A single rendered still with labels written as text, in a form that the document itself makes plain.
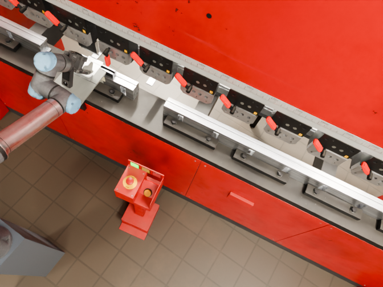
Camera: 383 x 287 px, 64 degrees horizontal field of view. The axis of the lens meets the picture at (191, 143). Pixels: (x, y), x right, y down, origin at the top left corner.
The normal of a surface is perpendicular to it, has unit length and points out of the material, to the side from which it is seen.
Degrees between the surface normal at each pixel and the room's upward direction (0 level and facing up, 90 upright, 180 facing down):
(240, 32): 90
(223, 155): 0
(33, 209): 0
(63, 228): 0
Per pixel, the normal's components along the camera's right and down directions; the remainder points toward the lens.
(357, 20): -0.43, 0.80
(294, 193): 0.14, -0.41
